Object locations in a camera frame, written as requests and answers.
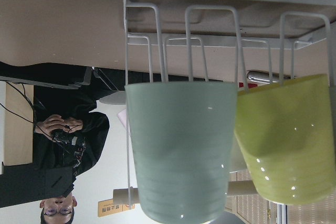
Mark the green cup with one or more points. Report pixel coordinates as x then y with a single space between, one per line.
182 136

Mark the yellow cup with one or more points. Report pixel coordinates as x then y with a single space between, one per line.
285 134

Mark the person in black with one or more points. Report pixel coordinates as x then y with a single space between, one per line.
68 131

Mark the white wire cup rack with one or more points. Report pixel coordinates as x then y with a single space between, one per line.
221 40

